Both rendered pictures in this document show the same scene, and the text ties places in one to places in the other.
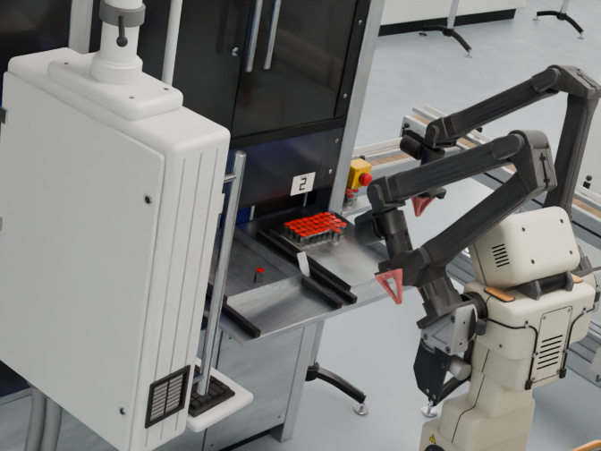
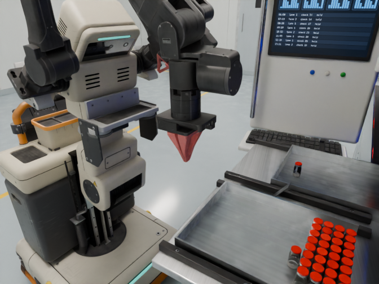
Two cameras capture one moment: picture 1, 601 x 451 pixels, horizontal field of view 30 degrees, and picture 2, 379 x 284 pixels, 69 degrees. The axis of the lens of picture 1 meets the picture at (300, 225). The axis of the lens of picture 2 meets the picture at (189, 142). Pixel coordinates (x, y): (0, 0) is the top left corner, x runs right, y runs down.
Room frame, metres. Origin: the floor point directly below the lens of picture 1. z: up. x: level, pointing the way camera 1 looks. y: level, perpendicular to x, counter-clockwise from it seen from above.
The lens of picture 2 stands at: (3.23, -0.40, 1.37)
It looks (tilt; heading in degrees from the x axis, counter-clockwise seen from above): 26 degrees down; 169
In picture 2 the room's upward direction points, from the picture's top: straight up
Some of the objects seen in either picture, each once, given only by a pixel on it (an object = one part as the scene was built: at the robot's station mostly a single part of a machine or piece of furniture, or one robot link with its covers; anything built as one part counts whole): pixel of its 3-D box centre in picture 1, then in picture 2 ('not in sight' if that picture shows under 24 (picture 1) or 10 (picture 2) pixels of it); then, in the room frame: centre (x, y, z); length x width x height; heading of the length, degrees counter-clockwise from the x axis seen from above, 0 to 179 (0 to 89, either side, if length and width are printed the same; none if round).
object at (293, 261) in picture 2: (335, 236); (294, 257); (2.88, -0.11, 0.90); 0.02 x 0.02 x 0.05
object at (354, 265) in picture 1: (342, 251); (268, 236); (2.81, -0.13, 0.90); 0.34 x 0.26 x 0.04; 46
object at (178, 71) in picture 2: (431, 157); (188, 73); (2.75, -0.30, 1.26); 0.07 x 0.06 x 0.07; 46
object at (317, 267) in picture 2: (317, 232); (320, 255); (2.88, -0.05, 0.90); 0.18 x 0.02 x 0.05; 137
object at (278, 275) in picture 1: (224, 260); (338, 179); (2.63, 0.18, 0.90); 0.34 x 0.26 x 0.04; 47
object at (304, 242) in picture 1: (322, 235); (309, 251); (2.87, -0.07, 0.90); 0.18 x 0.02 x 0.05; 136
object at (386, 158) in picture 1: (381, 160); not in sight; (3.45, -0.22, 0.92); 0.69 x 0.16 x 0.16; 137
